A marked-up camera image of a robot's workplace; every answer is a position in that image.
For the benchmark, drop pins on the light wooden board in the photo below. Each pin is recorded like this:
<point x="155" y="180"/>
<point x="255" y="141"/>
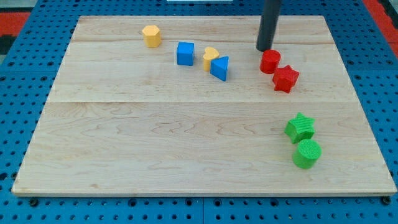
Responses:
<point x="125" y="120"/>

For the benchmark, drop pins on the blue triangle block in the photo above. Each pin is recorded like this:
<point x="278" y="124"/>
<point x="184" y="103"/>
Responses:
<point x="219" y="68"/>

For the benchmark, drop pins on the yellow heart block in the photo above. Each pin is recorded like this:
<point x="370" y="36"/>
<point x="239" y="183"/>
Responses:
<point x="210" y="54"/>

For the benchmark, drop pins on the blue cube block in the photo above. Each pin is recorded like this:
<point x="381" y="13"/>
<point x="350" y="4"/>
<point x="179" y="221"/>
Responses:
<point x="185" y="53"/>

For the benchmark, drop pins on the red cylinder block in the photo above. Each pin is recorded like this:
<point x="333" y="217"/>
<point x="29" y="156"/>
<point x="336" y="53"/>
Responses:
<point x="269" y="61"/>

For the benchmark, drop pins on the yellow hexagon block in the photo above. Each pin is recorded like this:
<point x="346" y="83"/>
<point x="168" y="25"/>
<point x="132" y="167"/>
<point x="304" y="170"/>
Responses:
<point x="152" y="36"/>

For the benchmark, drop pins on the red star block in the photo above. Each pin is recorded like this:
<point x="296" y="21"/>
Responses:
<point x="285" y="78"/>

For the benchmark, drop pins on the green star block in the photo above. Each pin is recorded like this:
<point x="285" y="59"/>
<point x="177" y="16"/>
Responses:
<point x="300" y="128"/>

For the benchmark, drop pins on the green cylinder block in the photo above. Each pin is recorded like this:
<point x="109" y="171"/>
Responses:
<point x="306" y="154"/>

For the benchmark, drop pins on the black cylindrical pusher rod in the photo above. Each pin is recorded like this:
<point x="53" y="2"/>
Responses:
<point x="269" y="18"/>

